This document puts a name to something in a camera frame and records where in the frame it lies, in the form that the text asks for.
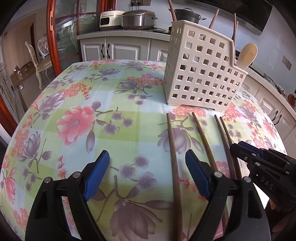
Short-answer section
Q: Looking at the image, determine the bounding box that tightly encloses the brown wooden chopstick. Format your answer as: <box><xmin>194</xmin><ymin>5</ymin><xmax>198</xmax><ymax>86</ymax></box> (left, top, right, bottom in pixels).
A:
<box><xmin>192</xmin><ymin>112</ymin><xmax>229</xmax><ymax>232</ymax></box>
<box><xmin>214</xmin><ymin>115</ymin><xmax>237</xmax><ymax>179</ymax></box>
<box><xmin>232</xmin><ymin>13</ymin><xmax>238</xmax><ymax>45</ymax></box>
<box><xmin>168</xmin><ymin>0</ymin><xmax>177</xmax><ymax>21</ymax></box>
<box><xmin>220</xmin><ymin>117</ymin><xmax>242</xmax><ymax>179</ymax></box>
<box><xmin>166</xmin><ymin>113</ymin><xmax>183</xmax><ymax>240</ymax></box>
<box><xmin>209</xmin><ymin>9</ymin><xmax>219</xmax><ymax>29</ymax></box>

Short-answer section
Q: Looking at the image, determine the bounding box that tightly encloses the white ceramic spoon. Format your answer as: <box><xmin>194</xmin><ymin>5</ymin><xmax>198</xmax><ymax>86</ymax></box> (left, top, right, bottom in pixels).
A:
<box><xmin>236</xmin><ymin>43</ymin><xmax>258</xmax><ymax>70</ymax></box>

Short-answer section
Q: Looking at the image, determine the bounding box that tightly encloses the person right hand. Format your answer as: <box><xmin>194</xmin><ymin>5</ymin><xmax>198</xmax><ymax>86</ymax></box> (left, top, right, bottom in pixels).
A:
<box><xmin>265</xmin><ymin>200</ymin><xmax>296</xmax><ymax>241</ymax></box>

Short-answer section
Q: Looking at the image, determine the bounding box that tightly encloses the white perforated utensil basket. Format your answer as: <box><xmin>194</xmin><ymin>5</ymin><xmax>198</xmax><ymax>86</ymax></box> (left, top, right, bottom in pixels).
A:
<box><xmin>164</xmin><ymin>20</ymin><xmax>248</xmax><ymax>111</ymax></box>

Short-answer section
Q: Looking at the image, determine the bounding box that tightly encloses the floral tablecloth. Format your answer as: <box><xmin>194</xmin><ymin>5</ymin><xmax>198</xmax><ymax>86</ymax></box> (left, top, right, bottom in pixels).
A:
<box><xmin>0</xmin><ymin>59</ymin><xmax>287</xmax><ymax>241</ymax></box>

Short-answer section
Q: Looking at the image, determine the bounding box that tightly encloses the black range hood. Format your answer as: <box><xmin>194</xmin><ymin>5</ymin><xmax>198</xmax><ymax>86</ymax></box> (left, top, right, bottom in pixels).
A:
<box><xmin>173</xmin><ymin>0</ymin><xmax>273</xmax><ymax>36</ymax></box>

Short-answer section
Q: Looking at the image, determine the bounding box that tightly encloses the white dining chair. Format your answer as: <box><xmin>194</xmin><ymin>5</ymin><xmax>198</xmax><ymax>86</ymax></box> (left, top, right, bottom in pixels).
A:
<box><xmin>25</xmin><ymin>35</ymin><xmax>52</xmax><ymax>90</ymax></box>

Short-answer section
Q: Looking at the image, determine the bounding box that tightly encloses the black cooking pot with lid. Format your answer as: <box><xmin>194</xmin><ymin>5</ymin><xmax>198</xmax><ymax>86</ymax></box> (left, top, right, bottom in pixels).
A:
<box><xmin>174</xmin><ymin>8</ymin><xmax>207</xmax><ymax>24</ymax></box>

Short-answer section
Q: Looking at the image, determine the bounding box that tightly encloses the silver rice cooker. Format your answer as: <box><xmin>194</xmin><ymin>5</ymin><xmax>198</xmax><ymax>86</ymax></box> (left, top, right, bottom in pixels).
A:
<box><xmin>121</xmin><ymin>9</ymin><xmax>158</xmax><ymax>30</ymax></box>

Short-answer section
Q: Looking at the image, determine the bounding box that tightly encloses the white rice cooker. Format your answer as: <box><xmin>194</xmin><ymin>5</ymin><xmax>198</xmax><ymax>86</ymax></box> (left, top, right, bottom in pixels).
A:
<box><xmin>99</xmin><ymin>10</ymin><xmax>124</xmax><ymax>31</ymax></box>

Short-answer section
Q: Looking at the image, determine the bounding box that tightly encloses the red wooden sliding door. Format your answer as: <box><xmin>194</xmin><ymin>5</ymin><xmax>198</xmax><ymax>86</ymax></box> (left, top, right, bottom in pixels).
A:
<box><xmin>46</xmin><ymin>0</ymin><xmax>116</xmax><ymax>75</ymax></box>

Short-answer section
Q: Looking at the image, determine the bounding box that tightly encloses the wall power outlet right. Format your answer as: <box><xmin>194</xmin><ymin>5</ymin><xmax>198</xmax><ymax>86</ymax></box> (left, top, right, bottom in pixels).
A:
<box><xmin>282</xmin><ymin>56</ymin><xmax>292</xmax><ymax>71</ymax></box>

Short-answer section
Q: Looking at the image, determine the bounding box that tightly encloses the wall power outlet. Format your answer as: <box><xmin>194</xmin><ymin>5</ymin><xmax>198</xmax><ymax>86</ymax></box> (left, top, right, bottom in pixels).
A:
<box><xmin>282</xmin><ymin>56</ymin><xmax>292</xmax><ymax>71</ymax></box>
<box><xmin>130</xmin><ymin>0</ymin><xmax>151</xmax><ymax>6</ymax></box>

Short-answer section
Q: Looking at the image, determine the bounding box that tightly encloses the wall power outlet left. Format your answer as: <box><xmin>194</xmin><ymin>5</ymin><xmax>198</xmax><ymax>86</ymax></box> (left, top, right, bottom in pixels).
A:
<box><xmin>130</xmin><ymin>0</ymin><xmax>151</xmax><ymax>6</ymax></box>

